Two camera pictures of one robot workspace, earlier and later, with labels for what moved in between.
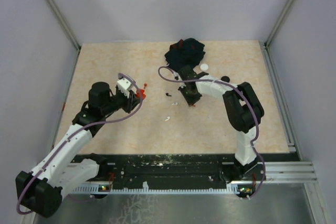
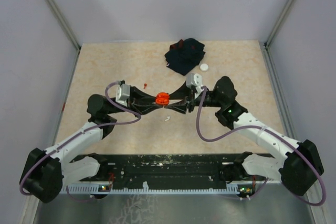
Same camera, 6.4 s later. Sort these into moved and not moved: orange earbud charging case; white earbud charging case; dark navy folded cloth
Moved: orange earbud charging case
Not moved: white earbud charging case; dark navy folded cloth
